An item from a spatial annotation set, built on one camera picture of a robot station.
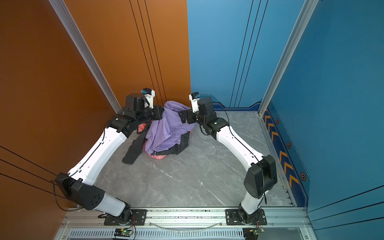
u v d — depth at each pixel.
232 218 0.72
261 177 0.47
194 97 0.67
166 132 0.75
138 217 0.74
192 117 0.70
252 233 0.70
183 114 0.69
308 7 0.70
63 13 0.71
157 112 0.64
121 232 0.71
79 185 0.40
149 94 0.64
